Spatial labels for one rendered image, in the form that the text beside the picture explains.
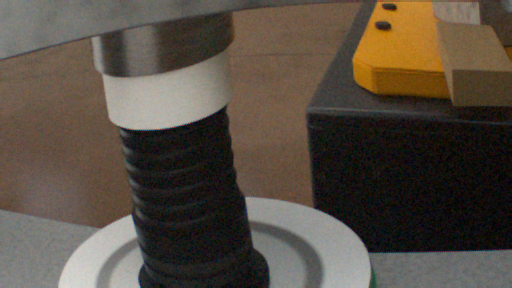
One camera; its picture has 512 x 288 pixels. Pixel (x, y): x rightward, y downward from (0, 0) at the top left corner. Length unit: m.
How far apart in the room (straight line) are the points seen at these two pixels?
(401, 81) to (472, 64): 0.16
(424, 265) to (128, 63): 0.29
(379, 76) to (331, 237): 0.52
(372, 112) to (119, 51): 0.63
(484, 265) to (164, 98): 0.29
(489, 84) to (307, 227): 0.42
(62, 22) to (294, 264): 0.23
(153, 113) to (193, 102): 0.02
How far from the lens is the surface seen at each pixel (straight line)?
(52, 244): 0.64
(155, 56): 0.35
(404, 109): 0.96
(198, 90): 0.37
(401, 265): 0.55
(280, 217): 0.52
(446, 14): 1.18
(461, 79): 0.86
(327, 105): 0.97
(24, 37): 0.33
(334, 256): 0.47
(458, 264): 0.55
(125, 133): 0.40
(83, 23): 0.33
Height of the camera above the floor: 1.13
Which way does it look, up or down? 26 degrees down
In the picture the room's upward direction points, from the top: 7 degrees counter-clockwise
